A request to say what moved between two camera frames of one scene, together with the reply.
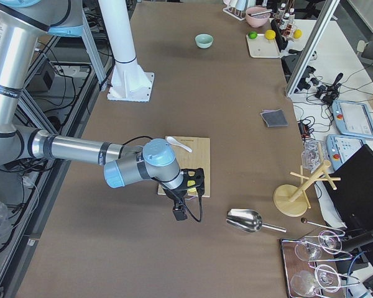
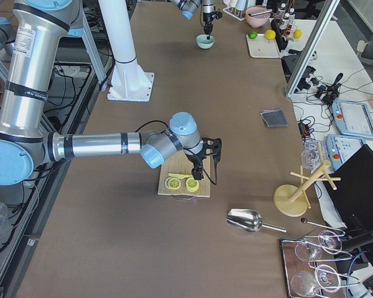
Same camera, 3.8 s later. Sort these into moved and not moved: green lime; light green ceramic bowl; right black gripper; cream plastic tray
Moved: right black gripper
Not moved: light green ceramic bowl; green lime; cream plastic tray
